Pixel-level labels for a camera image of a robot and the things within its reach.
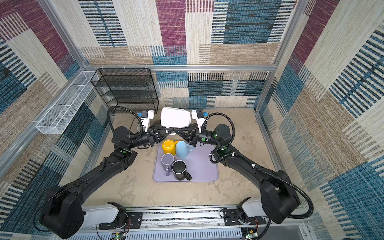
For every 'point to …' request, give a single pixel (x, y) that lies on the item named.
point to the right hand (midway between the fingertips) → (174, 133)
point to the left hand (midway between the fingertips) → (173, 130)
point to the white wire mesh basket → (62, 111)
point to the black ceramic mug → (178, 168)
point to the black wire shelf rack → (127, 86)
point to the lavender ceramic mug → (167, 161)
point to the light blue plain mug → (182, 149)
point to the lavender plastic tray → (198, 163)
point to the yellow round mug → (168, 146)
